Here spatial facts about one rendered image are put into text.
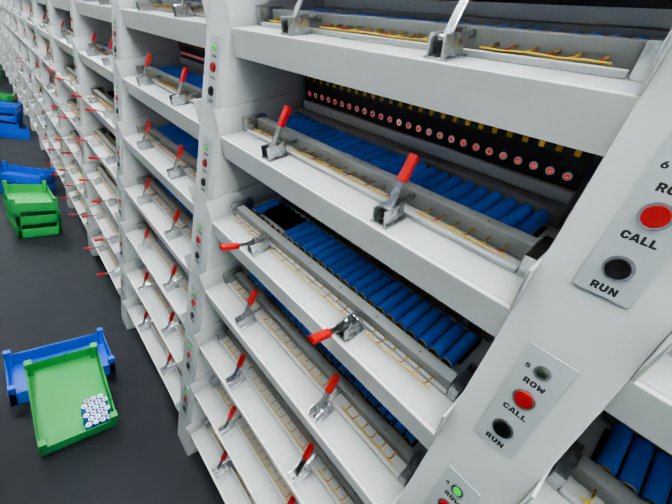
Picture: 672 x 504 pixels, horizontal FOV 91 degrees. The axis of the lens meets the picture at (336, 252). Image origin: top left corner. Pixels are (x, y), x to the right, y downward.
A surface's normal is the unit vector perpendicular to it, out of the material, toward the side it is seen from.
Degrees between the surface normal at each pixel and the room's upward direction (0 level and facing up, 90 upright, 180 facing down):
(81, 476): 0
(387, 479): 20
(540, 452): 90
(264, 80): 90
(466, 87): 110
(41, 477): 0
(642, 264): 90
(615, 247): 90
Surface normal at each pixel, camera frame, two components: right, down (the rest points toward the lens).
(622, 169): -0.71, 0.14
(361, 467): 0.00, -0.77
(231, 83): 0.66, 0.47
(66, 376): 0.43, -0.70
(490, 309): -0.75, 0.42
